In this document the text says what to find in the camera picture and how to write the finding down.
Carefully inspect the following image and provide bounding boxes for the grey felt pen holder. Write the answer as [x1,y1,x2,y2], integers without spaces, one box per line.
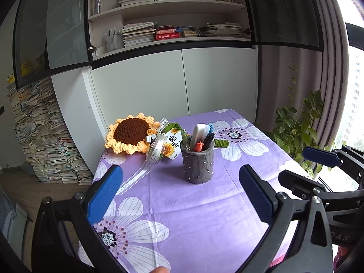
[180,142,215,184]

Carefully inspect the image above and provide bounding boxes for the blue pen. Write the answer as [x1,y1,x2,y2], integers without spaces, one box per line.
[204,124,215,139]

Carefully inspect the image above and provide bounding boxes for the black marker pen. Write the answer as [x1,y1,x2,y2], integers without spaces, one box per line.
[202,132,215,151]

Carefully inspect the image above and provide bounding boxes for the orange utility knife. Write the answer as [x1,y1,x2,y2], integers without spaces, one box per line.
[193,141,204,152]

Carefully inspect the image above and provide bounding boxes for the green highlighter pen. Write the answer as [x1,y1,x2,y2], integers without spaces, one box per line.
[181,129,191,150]

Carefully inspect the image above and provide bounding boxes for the green potted plant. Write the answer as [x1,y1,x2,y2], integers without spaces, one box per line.
[264,75,329,178]

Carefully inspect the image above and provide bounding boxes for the tall stack of books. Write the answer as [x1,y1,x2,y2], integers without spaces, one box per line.
[6,74,93,185]

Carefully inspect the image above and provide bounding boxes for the grey curtain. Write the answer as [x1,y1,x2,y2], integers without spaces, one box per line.
[251,0,349,147]

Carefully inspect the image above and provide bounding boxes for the purple floral tablecloth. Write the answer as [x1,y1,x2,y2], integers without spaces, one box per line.
[94,109,304,272]

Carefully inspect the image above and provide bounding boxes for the crocheted sunflower head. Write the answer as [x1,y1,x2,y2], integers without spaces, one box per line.
[104,113,160,155]

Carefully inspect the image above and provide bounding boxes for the green crocheted flower stem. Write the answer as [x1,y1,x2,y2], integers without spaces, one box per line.
[162,122,229,148]

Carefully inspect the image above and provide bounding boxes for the translucent white ribbon bow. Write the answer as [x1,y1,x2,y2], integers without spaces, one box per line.
[116,118,170,195]

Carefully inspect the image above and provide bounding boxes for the white cabinet with shelves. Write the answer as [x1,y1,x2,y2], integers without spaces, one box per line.
[12,0,325,174]

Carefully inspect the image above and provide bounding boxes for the red books on shelf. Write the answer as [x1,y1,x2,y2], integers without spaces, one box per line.
[155,25,183,41]

